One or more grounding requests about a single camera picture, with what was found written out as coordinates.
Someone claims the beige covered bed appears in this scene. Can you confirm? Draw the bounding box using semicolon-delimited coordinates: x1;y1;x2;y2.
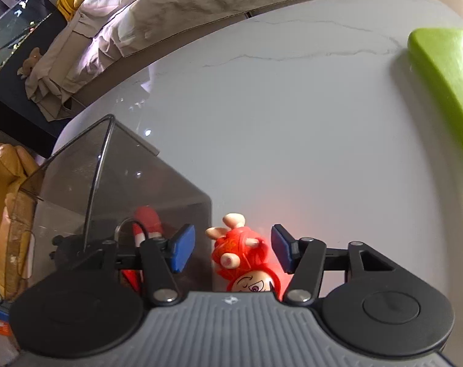
25;0;463;123

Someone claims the white foam rocket red tip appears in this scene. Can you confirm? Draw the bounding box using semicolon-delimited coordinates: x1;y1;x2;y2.
120;206;164;295

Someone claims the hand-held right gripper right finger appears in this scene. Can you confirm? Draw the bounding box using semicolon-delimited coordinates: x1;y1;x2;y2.
271;224;399;306

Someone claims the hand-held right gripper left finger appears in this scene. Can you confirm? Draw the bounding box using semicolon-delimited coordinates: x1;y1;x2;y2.
63;224;196;307

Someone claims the black cabinet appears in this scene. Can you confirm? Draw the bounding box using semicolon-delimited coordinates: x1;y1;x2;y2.
0;0;70;158

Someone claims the red figurine toy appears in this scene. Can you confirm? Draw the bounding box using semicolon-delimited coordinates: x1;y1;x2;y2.
205;213;280;296

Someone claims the yellow leather chair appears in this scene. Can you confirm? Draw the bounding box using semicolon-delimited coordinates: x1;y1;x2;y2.
0;139;39;299

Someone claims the green bin lid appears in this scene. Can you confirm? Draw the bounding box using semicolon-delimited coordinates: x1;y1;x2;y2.
407;28;463;185

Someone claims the brown teddy bear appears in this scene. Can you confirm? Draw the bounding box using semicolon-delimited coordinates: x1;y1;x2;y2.
18;47;42;79

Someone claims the transparent grey storage box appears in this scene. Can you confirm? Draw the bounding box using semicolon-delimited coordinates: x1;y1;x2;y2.
8;115;213;299

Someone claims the dark object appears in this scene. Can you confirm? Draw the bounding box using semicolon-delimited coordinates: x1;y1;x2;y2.
51;234;102;265

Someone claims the white marble desktop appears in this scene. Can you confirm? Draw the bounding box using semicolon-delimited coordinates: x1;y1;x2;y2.
50;0;463;314

